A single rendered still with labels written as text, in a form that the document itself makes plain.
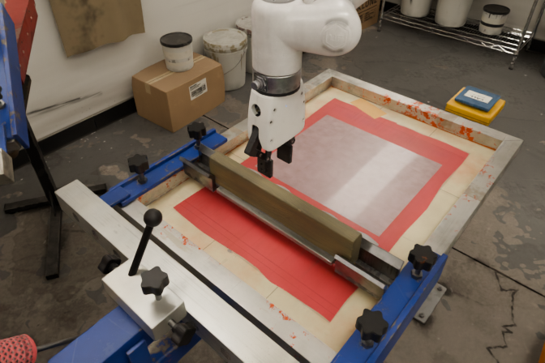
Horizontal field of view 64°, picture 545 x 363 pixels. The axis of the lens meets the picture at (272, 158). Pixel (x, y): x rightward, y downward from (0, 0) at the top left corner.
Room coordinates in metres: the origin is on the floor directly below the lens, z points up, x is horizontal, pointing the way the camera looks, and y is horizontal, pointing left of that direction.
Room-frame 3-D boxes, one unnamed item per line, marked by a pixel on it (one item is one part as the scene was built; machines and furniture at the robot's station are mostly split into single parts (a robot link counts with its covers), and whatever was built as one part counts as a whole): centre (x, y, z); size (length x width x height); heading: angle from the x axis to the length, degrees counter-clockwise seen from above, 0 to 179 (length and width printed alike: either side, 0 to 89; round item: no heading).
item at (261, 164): (0.58, 0.02, 1.15); 0.03 x 0.03 x 0.07; 49
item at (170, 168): (0.76, 0.23, 0.98); 0.30 x 0.05 x 0.07; 139
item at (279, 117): (0.61, -0.01, 1.25); 0.10 x 0.07 x 0.11; 139
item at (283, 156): (0.63, -0.03, 1.15); 0.03 x 0.03 x 0.07; 49
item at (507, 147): (0.76, -0.14, 0.97); 0.79 x 0.58 x 0.04; 139
